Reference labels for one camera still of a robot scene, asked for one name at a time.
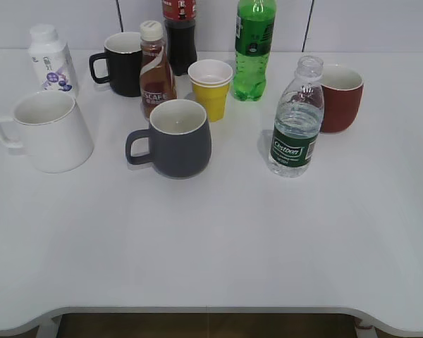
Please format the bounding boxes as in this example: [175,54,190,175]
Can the clear water bottle green label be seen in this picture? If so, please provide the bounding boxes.
[269,56,324,178]

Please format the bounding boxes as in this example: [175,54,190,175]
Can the white mug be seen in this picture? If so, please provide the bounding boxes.
[0,91,94,173]

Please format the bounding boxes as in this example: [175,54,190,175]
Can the grey mug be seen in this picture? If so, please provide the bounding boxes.
[125,99,212,178]

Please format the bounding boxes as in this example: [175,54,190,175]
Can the black mug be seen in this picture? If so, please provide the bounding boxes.
[89,32,142,97]

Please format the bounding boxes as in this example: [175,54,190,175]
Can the red mug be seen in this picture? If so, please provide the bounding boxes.
[320,64,364,133]

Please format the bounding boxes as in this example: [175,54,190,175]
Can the Nescafe coffee bottle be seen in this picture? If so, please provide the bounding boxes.
[140,20,177,120]

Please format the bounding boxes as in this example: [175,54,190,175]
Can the cola bottle red label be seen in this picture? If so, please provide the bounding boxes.
[161,0,197,76]

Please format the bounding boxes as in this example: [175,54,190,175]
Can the green soda bottle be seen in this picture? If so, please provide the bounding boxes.
[233,0,277,101]

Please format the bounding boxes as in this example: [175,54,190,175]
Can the white yogurt drink bottle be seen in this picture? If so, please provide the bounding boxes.
[28,24,79,98]

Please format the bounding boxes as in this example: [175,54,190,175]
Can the white table leg right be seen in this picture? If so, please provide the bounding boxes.
[354,317,378,338]

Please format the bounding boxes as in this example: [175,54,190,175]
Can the white table leg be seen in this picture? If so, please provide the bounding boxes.
[354,317,378,338]
[36,315,63,338]

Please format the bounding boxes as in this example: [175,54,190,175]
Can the white table leg left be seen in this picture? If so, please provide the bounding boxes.
[36,315,63,338]

